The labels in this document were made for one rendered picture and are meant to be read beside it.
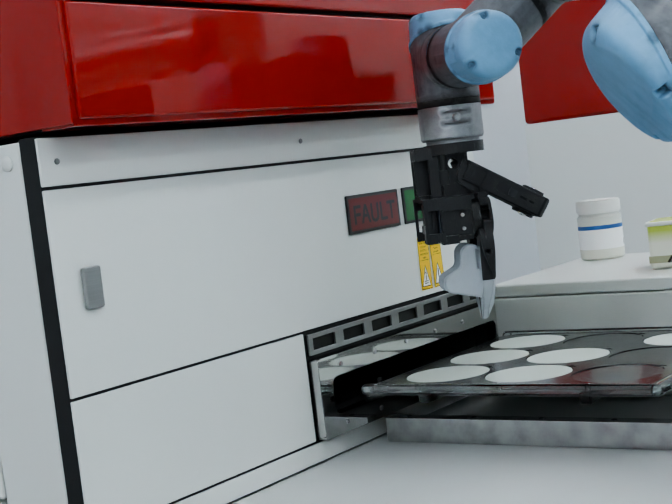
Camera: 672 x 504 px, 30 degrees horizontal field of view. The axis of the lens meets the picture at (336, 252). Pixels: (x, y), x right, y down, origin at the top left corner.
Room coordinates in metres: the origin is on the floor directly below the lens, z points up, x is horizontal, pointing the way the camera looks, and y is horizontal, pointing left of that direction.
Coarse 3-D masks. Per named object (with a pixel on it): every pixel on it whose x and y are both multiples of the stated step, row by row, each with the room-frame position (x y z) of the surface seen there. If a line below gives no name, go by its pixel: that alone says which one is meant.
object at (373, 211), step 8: (392, 192) 1.62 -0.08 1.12; (352, 200) 1.55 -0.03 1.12; (360, 200) 1.56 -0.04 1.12; (368, 200) 1.57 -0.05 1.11; (376, 200) 1.59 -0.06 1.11; (384, 200) 1.60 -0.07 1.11; (392, 200) 1.62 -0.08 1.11; (352, 208) 1.54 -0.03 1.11; (360, 208) 1.56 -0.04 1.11; (368, 208) 1.57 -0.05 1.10; (376, 208) 1.59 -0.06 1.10; (384, 208) 1.60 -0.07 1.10; (392, 208) 1.62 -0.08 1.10; (352, 216) 1.54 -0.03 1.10; (360, 216) 1.56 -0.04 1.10; (368, 216) 1.57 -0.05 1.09; (376, 216) 1.59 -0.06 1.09; (384, 216) 1.60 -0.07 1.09; (392, 216) 1.62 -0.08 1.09; (352, 224) 1.54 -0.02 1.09; (360, 224) 1.55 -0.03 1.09; (368, 224) 1.57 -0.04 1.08; (376, 224) 1.58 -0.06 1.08; (384, 224) 1.60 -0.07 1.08
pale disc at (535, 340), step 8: (528, 336) 1.71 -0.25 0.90; (536, 336) 1.70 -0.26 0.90; (544, 336) 1.69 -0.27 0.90; (552, 336) 1.68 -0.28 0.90; (560, 336) 1.67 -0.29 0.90; (496, 344) 1.67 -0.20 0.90; (504, 344) 1.66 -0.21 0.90; (512, 344) 1.65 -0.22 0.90; (520, 344) 1.64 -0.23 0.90; (528, 344) 1.64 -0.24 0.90; (536, 344) 1.63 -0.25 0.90; (544, 344) 1.62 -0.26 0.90
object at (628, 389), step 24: (384, 384) 1.45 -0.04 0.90; (408, 384) 1.43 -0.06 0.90; (432, 384) 1.41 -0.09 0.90; (456, 384) 1.39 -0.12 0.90; (480, 384) 1.38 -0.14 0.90; (504, 384) 1.36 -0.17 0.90; (528, 384) 1.34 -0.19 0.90; (552, 384) 1.33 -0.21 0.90; (576, 384) 1.31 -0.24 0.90; (600, 384) 1.29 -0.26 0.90; (624, 384) 1.28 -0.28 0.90; (648, 384) 1.26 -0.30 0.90
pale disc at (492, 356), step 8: (480, 352) 1.62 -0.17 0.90; (488, 352) 1.61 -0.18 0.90; (496, 352) 1.60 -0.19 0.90; (504, 352) 1.59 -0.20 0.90; (512, 352) 1.59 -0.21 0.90; (520, 352) 1.58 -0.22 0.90; (528, 352) 1.57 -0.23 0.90; (456, 360) 1.58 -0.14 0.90; (464, 360) 1.57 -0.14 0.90; (472, 360) 1.56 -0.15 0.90; (480, 360) 1.56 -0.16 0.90; (488, 360) 1.55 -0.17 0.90; (496, 360) 1.54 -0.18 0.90; (504, 360) 1.53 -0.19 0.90
